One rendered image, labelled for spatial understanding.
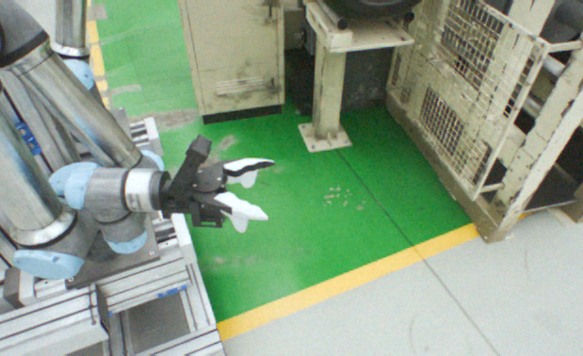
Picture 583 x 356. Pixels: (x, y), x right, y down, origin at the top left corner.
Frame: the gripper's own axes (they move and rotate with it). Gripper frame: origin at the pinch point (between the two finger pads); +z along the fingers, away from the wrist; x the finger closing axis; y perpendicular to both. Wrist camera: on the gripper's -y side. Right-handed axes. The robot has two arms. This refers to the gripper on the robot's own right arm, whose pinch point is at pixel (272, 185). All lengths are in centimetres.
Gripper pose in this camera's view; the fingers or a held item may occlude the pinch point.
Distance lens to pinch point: 66.7
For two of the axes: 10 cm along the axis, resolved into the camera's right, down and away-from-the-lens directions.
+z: 10.0, 0.3, -0.3
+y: -0.1, 8.0, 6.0
